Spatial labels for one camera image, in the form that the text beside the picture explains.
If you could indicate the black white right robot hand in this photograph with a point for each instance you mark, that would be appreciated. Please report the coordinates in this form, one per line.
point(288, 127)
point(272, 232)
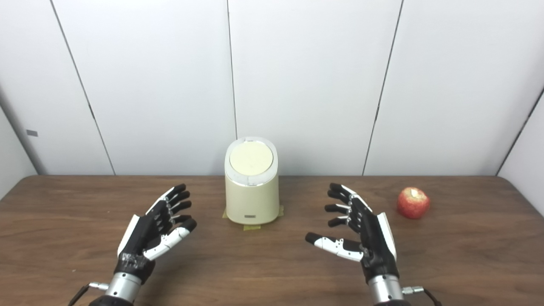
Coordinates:
point(376, 242)

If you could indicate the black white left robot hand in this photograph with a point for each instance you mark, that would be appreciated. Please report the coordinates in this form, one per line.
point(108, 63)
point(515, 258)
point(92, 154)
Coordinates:
point(142, 236)

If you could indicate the red apple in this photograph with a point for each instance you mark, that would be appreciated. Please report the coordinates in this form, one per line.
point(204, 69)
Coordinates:
point(413, 204)

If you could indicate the cream-colored bin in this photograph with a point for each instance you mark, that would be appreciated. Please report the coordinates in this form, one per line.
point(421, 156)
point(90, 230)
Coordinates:
point(251, 199)

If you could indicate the cream round bin lid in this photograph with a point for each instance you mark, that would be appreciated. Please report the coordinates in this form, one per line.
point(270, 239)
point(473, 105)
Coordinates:
point(250, 158)

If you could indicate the small gray wall sticker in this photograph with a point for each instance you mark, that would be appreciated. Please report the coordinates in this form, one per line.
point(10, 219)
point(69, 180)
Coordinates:
point(32, 133)

